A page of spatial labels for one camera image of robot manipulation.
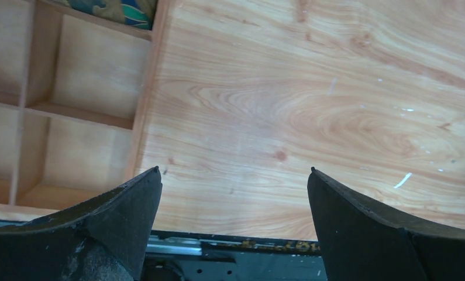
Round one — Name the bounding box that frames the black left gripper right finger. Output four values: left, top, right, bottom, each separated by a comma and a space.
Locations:
307, 169, 465, 280

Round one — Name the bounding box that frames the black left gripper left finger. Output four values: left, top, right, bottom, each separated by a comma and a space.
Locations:
0, 167, 162, 280

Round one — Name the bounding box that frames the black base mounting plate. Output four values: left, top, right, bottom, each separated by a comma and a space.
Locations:
141, 231, 328, 280

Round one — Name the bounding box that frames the orange wooden compartment tray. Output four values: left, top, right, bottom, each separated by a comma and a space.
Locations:
0, 1, 170, 222

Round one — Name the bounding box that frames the rolled dark patterned tie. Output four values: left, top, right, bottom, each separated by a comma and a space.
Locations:
56, 0, 158, 30

